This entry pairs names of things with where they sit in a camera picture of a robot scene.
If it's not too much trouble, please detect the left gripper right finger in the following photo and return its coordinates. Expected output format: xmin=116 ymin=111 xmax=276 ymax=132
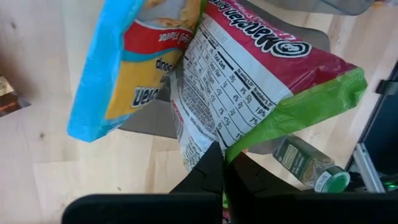
xmin=223 ymin=152 xmax=305 ymax=195

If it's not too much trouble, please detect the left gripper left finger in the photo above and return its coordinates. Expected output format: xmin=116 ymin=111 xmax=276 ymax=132
xmin=169 ymin=141 xmax=224 ymax=195

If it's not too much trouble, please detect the green-lid spice jar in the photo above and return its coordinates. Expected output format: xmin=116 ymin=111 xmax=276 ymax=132
xmin=272 ymin=134 xmax=351 ymax=194

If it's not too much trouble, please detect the green and white snack packet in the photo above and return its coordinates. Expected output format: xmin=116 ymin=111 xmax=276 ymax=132
xmin=169 ymin=0 xmax=369 ymax=172

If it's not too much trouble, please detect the yellow red blue snack bag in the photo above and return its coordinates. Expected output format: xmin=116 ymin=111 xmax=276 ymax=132
xmin=67 ymin=0 xmax=206 ymax=143

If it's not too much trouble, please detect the brown chocolate snack packet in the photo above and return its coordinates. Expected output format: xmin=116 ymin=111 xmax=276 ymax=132
xmin=0 ymin=74 xmax=32 ymax=118

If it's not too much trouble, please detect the black aluminium frame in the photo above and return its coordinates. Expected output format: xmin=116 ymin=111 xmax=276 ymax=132
xmin=344 ymin=60 xmax=398 ymax=194

